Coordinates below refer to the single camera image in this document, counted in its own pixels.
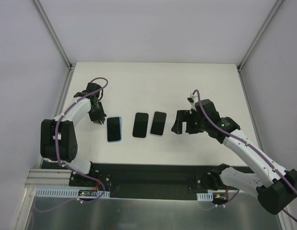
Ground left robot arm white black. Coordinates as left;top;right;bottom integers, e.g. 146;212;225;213
40;82;106;186

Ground aluminium frame post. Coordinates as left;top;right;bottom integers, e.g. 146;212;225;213
237;0;285;73
32;0;73;70

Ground metal sheet front panel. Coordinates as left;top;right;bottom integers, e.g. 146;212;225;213
25;193;282;230

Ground white cable duct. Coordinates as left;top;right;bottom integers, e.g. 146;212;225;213
35;188;110;199
196;193;214;202

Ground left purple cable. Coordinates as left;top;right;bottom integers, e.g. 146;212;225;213
54;77;109;168

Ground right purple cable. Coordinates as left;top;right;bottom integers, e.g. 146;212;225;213
193;89;297;201

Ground right white cable duct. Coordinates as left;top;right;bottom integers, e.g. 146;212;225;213
196;193;214;202

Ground black phone blue edge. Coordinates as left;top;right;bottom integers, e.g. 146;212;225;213
107;116;122;142

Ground light blue phone case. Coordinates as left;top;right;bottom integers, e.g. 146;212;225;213
106;116;123;143

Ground left aluminium table rail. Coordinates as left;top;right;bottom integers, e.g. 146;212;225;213
26;67;75;187

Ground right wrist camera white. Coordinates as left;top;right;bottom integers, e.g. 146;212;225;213
187;93;198;113

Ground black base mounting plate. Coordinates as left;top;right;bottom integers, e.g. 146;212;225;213
68;163;215;201

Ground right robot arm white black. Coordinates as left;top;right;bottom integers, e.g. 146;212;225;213
171;97;297;215

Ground aluminium table rail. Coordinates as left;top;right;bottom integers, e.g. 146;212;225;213
26;67;75;187
237;69;263;150

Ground left white cable duct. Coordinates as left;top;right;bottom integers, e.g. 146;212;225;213
35;188;110;199

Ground purple cable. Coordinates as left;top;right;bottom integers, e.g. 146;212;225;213
193;89;297;201
54;77;109;168

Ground lavender phone case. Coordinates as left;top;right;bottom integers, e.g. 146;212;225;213
149;111;168;138

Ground black phone case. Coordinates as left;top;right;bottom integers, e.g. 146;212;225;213
132;113;149;138

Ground right aluminium frame post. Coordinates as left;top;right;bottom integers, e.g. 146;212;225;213
237;0;285;73

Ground left aluminium frame post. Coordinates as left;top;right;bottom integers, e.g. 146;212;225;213
32;0;73;70

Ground right aluminium table rail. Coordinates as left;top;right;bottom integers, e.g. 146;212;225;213
237;69;263;150

